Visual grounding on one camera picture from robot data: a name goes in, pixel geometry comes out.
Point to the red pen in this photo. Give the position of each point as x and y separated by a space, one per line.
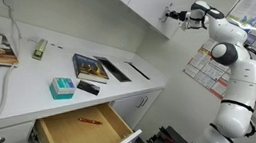
89 121

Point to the open wooden drawer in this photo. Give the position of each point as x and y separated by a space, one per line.
77 139

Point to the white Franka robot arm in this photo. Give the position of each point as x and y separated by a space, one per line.
236 76

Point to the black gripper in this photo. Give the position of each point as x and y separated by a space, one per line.
180 16

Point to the large red bordered poster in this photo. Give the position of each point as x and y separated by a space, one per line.
205 70

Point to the teal and white box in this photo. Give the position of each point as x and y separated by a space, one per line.
62 88

